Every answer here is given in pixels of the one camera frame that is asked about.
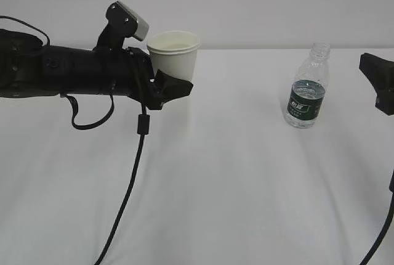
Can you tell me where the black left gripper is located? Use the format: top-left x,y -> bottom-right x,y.
125,47 -> 193,110

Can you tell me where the black camera cable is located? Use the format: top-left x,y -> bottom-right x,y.
0,15 -> 151,265
360,169 -> 394,265

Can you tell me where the black right camera cable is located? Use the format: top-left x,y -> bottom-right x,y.
360,169 -> 394,265

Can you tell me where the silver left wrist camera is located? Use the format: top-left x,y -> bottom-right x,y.
94,1 -> 150,51

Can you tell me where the black left camera cable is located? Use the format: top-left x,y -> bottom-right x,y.
0,15 -> 151,265

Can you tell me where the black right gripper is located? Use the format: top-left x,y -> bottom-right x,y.
359,53 -> 394,115

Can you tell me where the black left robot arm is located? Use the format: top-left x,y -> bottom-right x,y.
1,29 -> 193,110

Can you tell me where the white paper cup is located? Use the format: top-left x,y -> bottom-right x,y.
147,30 -> 201,82

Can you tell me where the clear green-label water bottle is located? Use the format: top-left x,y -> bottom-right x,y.
284,43 -> 331,129

